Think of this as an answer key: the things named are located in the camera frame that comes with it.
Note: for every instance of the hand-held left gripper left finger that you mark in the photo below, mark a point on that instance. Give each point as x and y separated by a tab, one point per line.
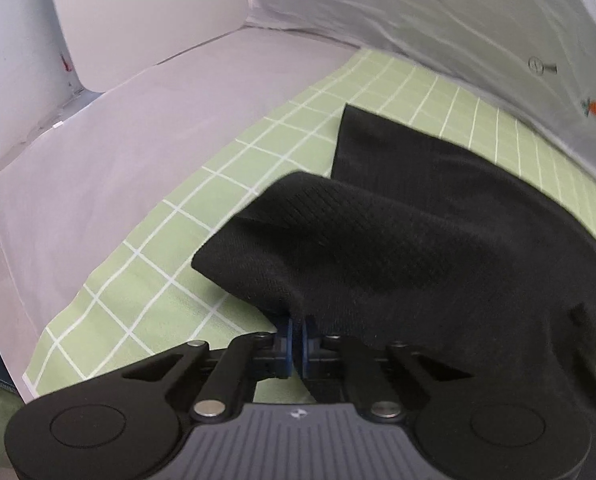
287	350

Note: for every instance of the green checked bed sheet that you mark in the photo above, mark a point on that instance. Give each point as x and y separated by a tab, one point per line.
188	240

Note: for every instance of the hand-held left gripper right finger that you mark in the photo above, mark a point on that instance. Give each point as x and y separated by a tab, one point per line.
307	352

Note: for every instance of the pale lilac bed sheet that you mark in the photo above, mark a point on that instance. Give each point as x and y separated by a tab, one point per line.
128	160

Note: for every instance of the black knit sweater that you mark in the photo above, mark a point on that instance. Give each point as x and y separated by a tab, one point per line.
403	235

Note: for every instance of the grey quilt with carrot print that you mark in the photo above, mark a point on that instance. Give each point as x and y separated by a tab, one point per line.
428	25

